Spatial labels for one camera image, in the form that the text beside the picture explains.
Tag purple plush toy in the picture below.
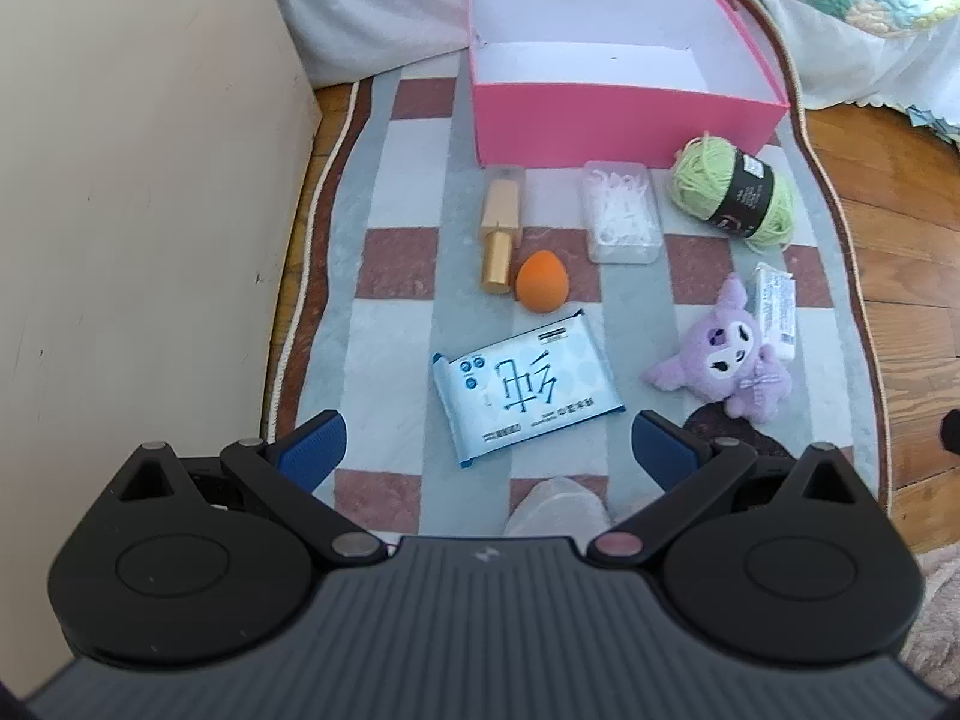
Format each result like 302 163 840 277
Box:
643 274 794 421

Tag green yarn ball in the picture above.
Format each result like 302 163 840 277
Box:
670 133 796 247

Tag beige cabinet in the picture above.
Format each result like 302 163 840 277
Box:
0 0 323 698

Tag white tissue pack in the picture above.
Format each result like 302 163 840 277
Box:
752 261 797 361

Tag checkered rug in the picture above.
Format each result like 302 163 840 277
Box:
259 0 901 541

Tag blue wet wipes pack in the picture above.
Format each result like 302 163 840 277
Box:
431 309 626 470

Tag clear floss pick box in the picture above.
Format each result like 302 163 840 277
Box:
583 160 664 265

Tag light blue cloth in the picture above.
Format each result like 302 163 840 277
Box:
904 101 960 143

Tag orange makeup sponge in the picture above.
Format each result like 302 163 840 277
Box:
515 250 572 312

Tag pale fluffy mat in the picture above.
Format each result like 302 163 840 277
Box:
892 547 960 698

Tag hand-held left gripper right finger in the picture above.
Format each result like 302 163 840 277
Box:
585 411 863 568

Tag gold bottle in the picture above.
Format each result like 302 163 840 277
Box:
480 165 526 295

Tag translucent plastic cup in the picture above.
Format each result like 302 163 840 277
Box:
504 476 612 539

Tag pink cardboard box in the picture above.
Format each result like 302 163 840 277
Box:
466 0 790 167

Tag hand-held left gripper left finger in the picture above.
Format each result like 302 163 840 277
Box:
112 409 391 568

